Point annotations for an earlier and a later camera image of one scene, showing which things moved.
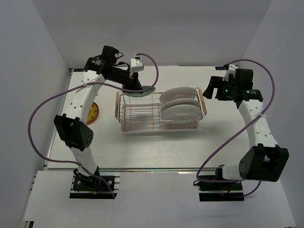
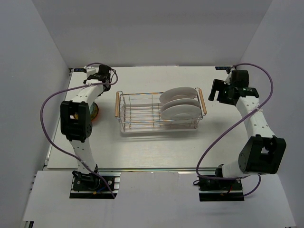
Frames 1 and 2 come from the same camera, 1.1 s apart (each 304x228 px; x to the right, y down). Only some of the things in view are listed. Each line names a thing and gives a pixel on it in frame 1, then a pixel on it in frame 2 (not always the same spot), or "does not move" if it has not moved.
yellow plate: [92, 112] does not move
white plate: [177, 93] does not move
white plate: [179, 102] does not move
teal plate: [138, 95] → [92, 108]
